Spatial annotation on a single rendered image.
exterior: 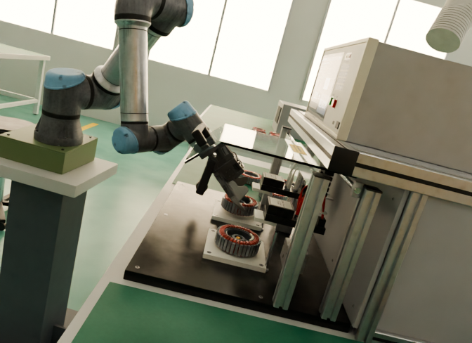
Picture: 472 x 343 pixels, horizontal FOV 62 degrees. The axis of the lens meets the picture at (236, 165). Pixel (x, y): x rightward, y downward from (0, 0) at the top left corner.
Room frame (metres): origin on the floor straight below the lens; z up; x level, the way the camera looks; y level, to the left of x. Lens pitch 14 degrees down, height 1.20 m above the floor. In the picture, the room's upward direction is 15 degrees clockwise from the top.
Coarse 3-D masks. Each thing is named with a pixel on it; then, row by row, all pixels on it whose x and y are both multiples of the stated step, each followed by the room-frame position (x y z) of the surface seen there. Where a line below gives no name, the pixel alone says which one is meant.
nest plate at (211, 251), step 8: (208, 232) 0.95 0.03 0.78; (208, 240) 0.90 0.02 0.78; (208, 248) 0.86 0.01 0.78; (216, 248) 0.87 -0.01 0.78; (208, 256) 0.83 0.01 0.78; (216, 256) 0.84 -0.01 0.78; (224, 256) 0.85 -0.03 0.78; (232, 256) 0.86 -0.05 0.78; (256, 256) 0.89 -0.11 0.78; (264, 256) 0.90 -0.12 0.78; (232, 264) 0.83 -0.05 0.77; (240, 264) 0.84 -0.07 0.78; (248, 264) 0.84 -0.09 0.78; (256, 264) 0.85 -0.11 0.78; (264, 264) 0.86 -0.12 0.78; (264, 272) 0.84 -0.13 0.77
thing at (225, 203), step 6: (222, 198) 1.15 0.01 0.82; (228, 198) 1.13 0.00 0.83; (246, 198) 1.18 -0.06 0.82; (252, 198) 1.18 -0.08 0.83; (222, 204) 1.13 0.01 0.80; (228, 204) 1.11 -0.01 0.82; (234, 204) 1.10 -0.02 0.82; (246, 204) 1.11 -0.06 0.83; (252, 204) 1.13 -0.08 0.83; (228, 210) 1.10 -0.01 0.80; (234, 210) 1.10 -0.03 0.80; (240, 210) 1.10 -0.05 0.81; (246, 210) 1.10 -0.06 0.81; (252, 210) 1.12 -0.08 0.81
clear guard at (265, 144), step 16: (224, 128) 0.89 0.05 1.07; (240, 128) 0.96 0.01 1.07; (208, 144) 0.77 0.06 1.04; (224, 144) 0.73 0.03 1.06; (240, 144) 0.75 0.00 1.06; (256, 144) 0.79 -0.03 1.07; (272, 144) 0.84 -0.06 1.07; (288, 144) 0.90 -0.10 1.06; (304, 144) 0.97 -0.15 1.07; (288, 160) 0.73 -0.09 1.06; (304, 160) 0.76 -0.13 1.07; (352, 176) 0.74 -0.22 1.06
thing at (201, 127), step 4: (200, 124) 0.87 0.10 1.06; (204, 124) 0.89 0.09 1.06; (196, 128) 0.84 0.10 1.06; (200, 128) 0.82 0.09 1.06; (204, 128) 0.88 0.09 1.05; (192, 132) 0.79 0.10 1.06; (196, 132) 0.79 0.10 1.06; (200, 132) 0.80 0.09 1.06; (204, 132) 0.88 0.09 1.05; (208, 132) 0.89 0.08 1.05; (196, 136) 0.79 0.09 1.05; (200, 136) 0.79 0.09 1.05; (204, 136) 0.88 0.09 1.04; (208, 136) 0.89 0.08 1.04; (196, 140) 0.79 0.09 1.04; (200, 140) 0.79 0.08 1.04; (204, 140) 0.79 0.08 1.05; (200, 144) 0.79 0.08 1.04; (204, 144) 0.79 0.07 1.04
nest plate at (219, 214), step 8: (216, 200) 1.21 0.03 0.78; (216, 208) 1.14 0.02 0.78; (216, 216) 1.07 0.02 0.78; (224, 216) 1.09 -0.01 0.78; (232, 216) 1.11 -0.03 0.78; (240, 216) 1.12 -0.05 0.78; (248, 216) 1.14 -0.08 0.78; (240, 224) 1.08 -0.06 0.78; (248, 224) 1.08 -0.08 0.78; (256, 224) 1.09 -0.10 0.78
